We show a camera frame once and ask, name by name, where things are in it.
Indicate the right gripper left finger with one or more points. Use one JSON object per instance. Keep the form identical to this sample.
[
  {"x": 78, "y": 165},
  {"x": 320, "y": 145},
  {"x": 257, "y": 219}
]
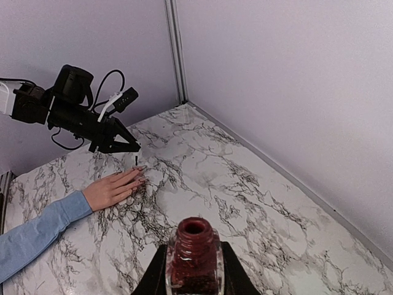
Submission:
[{"x": 153, "y": 280}]

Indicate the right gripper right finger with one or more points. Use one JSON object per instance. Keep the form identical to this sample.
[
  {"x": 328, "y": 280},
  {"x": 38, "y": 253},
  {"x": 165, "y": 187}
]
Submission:
[{"x": 237, "y": 282}]

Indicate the white cap with brush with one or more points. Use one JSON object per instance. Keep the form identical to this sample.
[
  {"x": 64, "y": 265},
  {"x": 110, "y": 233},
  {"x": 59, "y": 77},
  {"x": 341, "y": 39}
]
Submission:
[{"x": 137, "y": 156}]

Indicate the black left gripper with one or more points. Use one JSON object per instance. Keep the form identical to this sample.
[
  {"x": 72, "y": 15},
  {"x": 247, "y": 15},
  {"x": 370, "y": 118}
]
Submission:
[{"x": 104, "y": 139}]

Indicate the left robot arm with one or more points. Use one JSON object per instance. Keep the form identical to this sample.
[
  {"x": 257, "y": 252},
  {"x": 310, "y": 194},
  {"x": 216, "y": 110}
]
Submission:
[{"x": 71, "y": 105}]

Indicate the mannequin hand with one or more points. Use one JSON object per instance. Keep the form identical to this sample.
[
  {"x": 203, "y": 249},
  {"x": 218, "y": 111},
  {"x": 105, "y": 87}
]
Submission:
[{"x": 115, "y": 188}]

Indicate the blue sleeved forearm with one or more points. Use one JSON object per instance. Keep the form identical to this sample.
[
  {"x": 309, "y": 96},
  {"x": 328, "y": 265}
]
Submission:
[{"x": 24, "y": 243}]

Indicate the red nail polish bottle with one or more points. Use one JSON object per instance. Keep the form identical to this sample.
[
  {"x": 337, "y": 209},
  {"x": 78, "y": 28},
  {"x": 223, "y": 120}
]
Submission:
[{"x": 194, "y": 259}]

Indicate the right aluminium frame post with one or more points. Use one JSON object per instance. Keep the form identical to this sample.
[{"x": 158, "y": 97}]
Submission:
[{"x": 176, "y": 50}]

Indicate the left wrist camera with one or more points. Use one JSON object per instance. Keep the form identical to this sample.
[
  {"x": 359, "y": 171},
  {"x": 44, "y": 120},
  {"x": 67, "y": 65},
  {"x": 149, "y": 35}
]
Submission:
[{"x": 120, "y": 101}]

